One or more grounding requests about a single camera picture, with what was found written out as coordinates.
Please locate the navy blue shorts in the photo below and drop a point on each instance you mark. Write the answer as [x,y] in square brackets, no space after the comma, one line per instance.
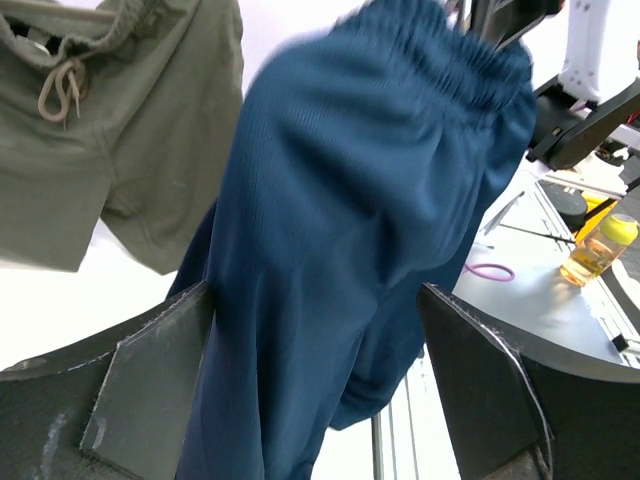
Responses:
[363,162]

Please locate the olive green shorts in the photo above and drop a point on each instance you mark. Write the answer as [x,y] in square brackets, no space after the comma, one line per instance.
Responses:
[127,124]

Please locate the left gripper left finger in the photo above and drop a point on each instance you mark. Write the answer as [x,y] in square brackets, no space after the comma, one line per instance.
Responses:
[114,405]

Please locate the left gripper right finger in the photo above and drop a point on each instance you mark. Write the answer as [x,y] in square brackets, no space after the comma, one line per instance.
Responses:
[518,406]

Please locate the yellow capped drink bottle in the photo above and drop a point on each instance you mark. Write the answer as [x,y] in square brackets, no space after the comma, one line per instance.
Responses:
[595,253]

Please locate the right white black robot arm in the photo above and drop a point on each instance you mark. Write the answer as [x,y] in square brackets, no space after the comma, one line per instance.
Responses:
[597,87]

